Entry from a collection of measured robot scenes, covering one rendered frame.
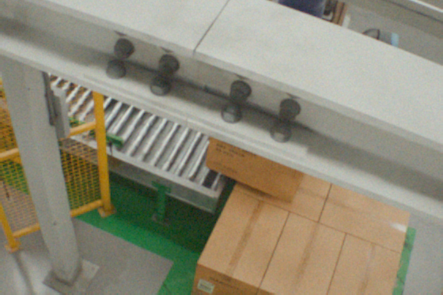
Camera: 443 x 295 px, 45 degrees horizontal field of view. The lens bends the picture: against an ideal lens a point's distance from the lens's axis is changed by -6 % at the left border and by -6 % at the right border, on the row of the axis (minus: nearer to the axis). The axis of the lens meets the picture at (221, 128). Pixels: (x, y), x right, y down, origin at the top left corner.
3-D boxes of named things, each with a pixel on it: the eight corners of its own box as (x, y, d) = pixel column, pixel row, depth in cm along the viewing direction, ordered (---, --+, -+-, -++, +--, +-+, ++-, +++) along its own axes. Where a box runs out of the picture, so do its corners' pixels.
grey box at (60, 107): (32, 125, 268) (24, 82, 245) (38, 118, 271) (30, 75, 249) (66, 139, 265) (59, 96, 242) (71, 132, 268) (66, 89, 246)
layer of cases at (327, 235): (192, 289, 363) (197, 262, 333) (244, 179, 426) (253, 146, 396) (359, 353, 345) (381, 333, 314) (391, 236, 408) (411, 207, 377)
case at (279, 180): (204, 166, 364) (210, 126, 334) (229, 125, 390) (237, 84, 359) (290, 203, 353) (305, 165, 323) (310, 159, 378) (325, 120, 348)
